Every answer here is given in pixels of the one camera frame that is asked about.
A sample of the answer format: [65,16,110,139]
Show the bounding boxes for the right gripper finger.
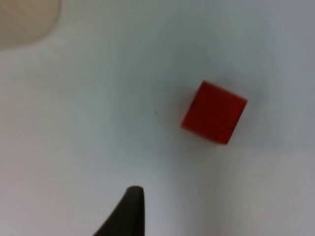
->
[92,185,146,236]

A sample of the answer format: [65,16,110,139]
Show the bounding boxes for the red cube block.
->
[180,80,248,146]

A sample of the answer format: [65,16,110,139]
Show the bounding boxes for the cream box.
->
[0,0,62,49]

